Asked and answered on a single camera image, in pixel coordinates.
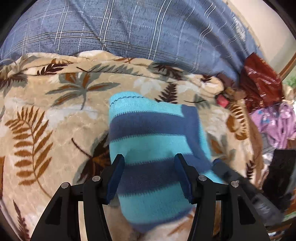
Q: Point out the small red box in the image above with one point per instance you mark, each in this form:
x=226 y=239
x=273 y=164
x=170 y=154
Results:
x=222 y=101

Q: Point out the teal blue striped kids sweater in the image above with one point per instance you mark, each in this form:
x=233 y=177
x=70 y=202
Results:
x=149 y=134

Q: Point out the purple floral garment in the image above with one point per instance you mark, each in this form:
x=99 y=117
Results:
x=277 y=122

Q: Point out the dark red plastic bag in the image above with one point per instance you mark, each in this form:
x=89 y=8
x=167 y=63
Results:
x=261 y=84

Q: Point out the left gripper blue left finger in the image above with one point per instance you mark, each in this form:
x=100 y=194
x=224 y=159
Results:
x=60 y=219

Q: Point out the beige leaf pattern blanket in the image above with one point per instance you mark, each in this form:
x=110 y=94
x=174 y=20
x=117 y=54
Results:
x=54 y=122

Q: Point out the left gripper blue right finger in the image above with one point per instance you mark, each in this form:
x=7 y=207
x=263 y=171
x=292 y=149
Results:
x=239 y=220

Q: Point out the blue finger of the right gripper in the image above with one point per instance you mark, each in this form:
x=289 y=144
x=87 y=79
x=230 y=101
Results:
x=225 y=172

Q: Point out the blue plaid pillow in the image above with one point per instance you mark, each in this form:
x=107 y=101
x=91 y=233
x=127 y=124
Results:
x=204 y=37

